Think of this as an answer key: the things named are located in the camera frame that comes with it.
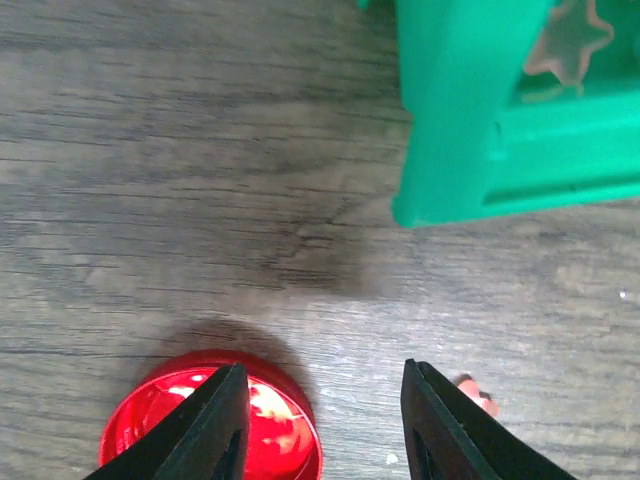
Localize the orange candy near red lid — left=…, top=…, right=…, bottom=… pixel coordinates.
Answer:
left=453, top=374, right=499, bottom=418

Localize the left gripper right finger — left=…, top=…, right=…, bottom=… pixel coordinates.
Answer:
left=401, top=359, right=573, bottom=480

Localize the green candy bin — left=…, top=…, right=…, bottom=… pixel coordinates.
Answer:
left=357, top=0, right=640, bottom=230

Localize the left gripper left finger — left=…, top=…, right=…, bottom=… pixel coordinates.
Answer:
left=88, top=364, right=250, bottom=480

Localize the red round lid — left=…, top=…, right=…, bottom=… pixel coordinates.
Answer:
left=98, top=349, right=323, bottom=479

